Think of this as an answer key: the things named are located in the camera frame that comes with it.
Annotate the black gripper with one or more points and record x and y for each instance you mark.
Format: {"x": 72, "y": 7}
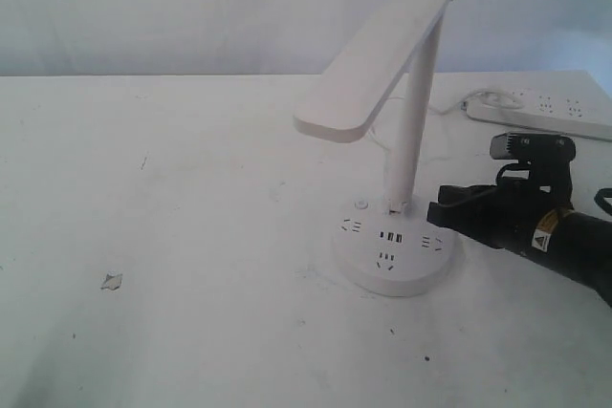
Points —
{"x": 514, "y": 215}

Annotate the white desk lamp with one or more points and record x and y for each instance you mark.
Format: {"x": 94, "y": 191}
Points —
{"x": 387, "y": 248}

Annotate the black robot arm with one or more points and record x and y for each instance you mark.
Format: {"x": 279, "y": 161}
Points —
{"x": 580, "y": 250}

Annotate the white plug on strip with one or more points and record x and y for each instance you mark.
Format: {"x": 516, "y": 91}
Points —
{"x": 494, "y": 98}

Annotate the white power strip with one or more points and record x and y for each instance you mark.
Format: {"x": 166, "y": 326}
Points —
{"x": 585, "y": 113}

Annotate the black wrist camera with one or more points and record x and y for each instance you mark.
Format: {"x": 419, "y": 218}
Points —
{"x": 539, "y": 160}

